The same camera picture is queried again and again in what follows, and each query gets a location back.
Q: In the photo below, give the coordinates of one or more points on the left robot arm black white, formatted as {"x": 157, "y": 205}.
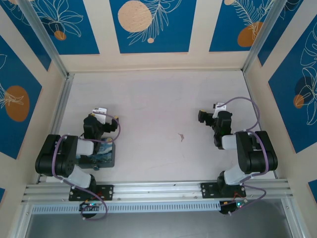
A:
{"x": 62, "y": 153}

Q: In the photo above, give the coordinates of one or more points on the blue floral wall panel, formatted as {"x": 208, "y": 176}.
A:
{"x": 17, "y": 104}
{"x": 67, "y": 27}
{"x": 294, "y": 99}
{"x": 237, "y": 27}
{"x": 153, "y": 24}

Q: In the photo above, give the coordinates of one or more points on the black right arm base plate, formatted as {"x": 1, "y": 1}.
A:
{"x": 209, "y": 190}

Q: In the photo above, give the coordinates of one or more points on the aluminium table side rail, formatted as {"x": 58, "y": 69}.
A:
{"x": 257, "y": 119}
{"x": 60, "y": 111}

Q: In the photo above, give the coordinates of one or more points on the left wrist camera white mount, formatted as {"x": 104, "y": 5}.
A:
{"x": 99, "y": 112}

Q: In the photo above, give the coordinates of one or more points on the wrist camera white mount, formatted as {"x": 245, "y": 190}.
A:
{"x": 99, "y": 112}
{"x": 220, "y": 106}

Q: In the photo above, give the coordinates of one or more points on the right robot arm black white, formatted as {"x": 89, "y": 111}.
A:
{"x": 255, "y": 151}

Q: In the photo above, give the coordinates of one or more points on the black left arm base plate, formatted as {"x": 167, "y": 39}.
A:
{"x": 106, "y": 192}

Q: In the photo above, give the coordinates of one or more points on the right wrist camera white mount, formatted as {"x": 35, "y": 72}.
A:
{"x": 220, "y": 106}

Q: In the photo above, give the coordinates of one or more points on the aluminium mounting rail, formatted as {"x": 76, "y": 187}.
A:
{"x": 158, "y": 189}

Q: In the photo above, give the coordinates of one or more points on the grey metal shelf sheet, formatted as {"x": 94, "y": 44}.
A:
{"x": 158, "y": 225}

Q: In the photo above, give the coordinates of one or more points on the aluminium frame post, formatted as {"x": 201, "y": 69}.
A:
{"x": 42, "y": 37}
{"x": 263, "y": 34}

